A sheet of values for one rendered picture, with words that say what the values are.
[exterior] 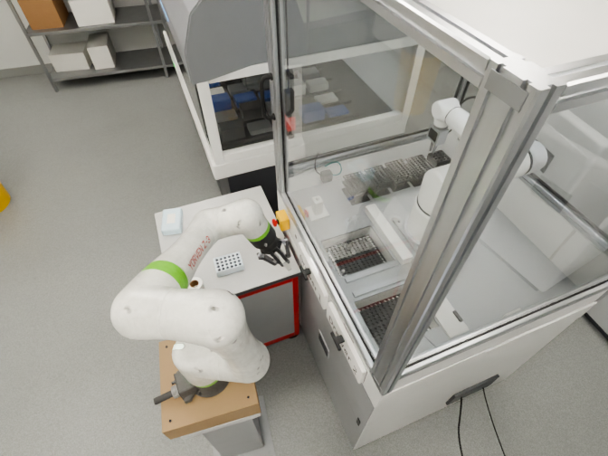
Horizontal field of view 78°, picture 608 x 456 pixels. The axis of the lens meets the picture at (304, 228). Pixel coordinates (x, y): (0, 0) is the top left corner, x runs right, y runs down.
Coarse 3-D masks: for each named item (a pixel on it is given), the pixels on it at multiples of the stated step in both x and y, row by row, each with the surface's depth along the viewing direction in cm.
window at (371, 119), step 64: (320, 0) 85; (320, 64) 95; (384, 64) 68; (320, 128) 107; (384, 128) 74; (448, 128) 57; (320, 192) 124; (384, 192) 82; (320, 256) 146; (384, 256) 91; (384, 320) 103
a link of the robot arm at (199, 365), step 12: (180, 348) 112; (192, 348) 111; (204, 348) 111; (180, 360) 110; (192, 360) 109; (204, 360) 109; (216, 360) 109; (180, 372) 114; (192, 372) 109; (204, 372) 110; (216, 372) 110; (192, 384) 119; (204, 384) 119
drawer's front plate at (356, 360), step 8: (328, 304) 142; (328, 312) 145; (336, 312) 140; (328, 320) 149; (336, 320) 138; (336, 328) 142; (344, 328) 136; (336, 336) 145; (344, 336) 134; (344, 344) 137; (352, 344) 132; (344, 352) 140; (352, 352) 130; (352, 360) 133; (360, 360) 128; (352, 368) 136; (360, 368) 126; (360, 376) 129
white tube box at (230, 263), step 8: (224, 256) 173; (232, 256) 174; (240, 256) 173; (216, 264) 170; (224, 264) 170; (232, 264) 170; (240, 264) 172; (216, 272) 167; (224, 272) 169; (232, 272) 171
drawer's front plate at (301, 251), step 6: (300, 246) 160; (300, 252) 162; (306, 252) 158; (300, 258) 165; (306, 258) 156; (306, 264) 159; (312, 264) 154; (312, 270) 152; (312, 276) 154; (318, 276) 150; (318, 282) 148; (318, 288) 149; (324, 288) 147; (318, 294) 152; (324, 294) 145; (324, 300) 147; (324, 306) 150
